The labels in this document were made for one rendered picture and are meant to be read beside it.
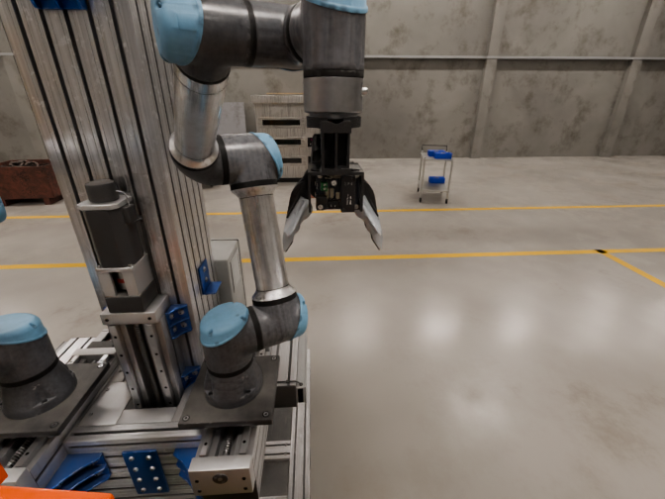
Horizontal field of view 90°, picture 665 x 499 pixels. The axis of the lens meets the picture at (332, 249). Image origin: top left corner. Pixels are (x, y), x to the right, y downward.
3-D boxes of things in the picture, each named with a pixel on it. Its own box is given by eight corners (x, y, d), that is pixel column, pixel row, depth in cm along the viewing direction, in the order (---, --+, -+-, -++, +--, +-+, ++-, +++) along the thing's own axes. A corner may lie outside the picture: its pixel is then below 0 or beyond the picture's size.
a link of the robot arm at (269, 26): (233, 7, 47) (257, -14, 38) (306, 16, 52) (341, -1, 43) (239, 70, 50) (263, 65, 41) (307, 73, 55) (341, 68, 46)
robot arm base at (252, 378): (213, 365, 96) (208, 338, 92) (266, 363, 97) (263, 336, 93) (197, 410, 82) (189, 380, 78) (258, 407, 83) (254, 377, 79)
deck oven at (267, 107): (258, 184, 733) (249, 95, 659) (265, 174, 833) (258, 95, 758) (322, 184, 739) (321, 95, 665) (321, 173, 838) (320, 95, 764)
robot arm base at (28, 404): (33, 373, 93) (19, 346, 89) (89, 371, 94) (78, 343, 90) (-15, 421, 79) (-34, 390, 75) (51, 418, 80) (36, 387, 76)
